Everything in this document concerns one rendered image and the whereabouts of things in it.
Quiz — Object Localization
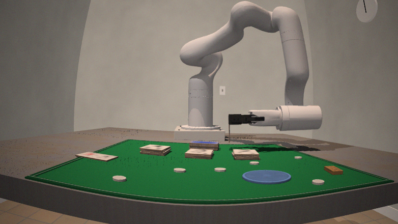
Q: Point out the green card table cloth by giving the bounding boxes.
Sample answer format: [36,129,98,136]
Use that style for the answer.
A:
[36,140,383,200]

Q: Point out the brown rectangular block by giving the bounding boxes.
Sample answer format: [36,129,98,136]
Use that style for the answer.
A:
[324,166,343,175]

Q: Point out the blue round coaster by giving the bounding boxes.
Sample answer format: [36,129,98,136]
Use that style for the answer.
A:
[242,170,291,184]

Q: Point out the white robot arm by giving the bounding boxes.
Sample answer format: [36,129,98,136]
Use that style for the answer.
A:
[180,1,322,131]

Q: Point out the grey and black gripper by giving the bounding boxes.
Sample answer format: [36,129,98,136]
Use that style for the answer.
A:
[229,107,281,130]

